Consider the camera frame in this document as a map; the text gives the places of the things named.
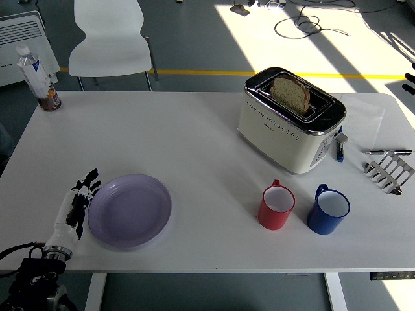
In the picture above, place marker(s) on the silver metal toast rack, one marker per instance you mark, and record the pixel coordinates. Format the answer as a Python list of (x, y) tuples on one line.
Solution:
[(390, 158)]

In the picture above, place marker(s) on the black floor pedal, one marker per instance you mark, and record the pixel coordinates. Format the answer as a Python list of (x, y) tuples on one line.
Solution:
[(240, 9)]

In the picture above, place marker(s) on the white paper sheet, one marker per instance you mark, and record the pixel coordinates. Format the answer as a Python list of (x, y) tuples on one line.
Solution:
[(363, 120)]

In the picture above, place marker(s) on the blue enamel mug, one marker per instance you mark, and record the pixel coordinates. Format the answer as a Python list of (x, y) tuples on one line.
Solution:
[(321, 223)]

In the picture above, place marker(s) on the clear plastic drink bottle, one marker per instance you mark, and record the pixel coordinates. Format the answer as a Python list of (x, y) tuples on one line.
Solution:
[(35, 77)]

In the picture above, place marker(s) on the purple round plate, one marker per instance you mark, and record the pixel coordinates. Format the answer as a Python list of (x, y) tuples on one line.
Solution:
[(129, 210)]

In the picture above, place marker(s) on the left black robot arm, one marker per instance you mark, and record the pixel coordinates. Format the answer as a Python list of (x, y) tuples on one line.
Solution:
[(39, 269)]

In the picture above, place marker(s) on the black ballpoint pen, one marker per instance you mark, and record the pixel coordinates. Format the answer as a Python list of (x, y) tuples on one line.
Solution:
[(382, 151)]

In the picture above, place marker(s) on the brown bread slice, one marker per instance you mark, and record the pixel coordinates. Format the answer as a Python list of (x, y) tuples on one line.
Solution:
[(288, 94)]

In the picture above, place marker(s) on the blue marker pen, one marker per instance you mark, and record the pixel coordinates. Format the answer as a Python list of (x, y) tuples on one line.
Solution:
[(339, 152)]

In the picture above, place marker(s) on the black table control panel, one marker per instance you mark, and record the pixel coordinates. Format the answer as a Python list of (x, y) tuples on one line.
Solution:
[(389, 275)]

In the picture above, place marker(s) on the red enamel mug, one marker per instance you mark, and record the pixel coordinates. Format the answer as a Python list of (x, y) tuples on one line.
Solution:
[(272, 220)]

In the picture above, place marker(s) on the white plastic chair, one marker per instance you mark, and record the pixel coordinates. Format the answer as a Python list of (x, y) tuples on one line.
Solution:
[(107, 48)]

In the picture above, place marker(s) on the white panel heater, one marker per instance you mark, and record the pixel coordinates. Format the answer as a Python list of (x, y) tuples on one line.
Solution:
[(16, 32)]

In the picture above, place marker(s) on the white table leg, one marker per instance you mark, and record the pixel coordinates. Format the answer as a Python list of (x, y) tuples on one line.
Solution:
[(335, 291), (95, 291)]

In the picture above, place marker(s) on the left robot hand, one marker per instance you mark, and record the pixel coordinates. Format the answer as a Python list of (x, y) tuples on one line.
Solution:
[(63, 234)]

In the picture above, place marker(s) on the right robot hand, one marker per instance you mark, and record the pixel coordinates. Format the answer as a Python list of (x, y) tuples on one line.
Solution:
[(411, 88)]

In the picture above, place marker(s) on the cream and chrome toaster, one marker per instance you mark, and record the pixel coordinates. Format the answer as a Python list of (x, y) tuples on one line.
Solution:
[(275, 142)]

